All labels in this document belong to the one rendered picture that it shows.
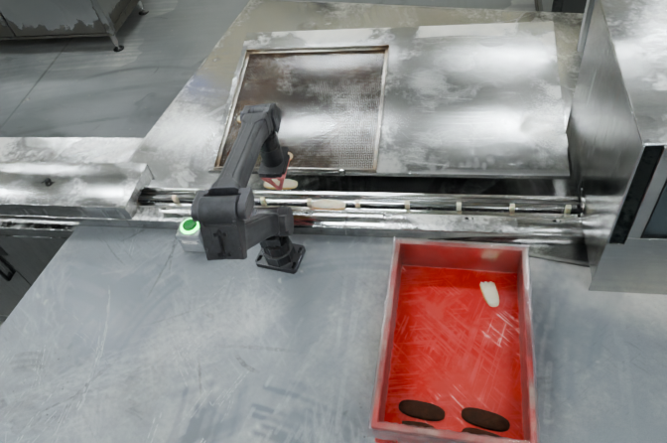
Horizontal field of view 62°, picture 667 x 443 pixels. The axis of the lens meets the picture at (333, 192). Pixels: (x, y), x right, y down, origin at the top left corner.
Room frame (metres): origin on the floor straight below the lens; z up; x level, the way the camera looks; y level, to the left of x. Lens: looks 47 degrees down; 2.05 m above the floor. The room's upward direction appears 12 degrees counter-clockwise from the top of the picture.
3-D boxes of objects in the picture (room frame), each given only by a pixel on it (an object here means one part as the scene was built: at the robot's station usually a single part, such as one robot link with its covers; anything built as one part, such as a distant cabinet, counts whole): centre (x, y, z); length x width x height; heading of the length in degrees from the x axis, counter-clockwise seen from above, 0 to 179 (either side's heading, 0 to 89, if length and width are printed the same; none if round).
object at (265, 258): (0.93, 0.18, 0.86); 0.12 x 0.09 x 0.08; 63
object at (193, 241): (1.05, 0.41, 0.84); 0.08 x 0.08 x 0.11; 73
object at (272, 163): (1.10, 0.14, 1.05); 0.10 x 0.07 x 0.07; 163
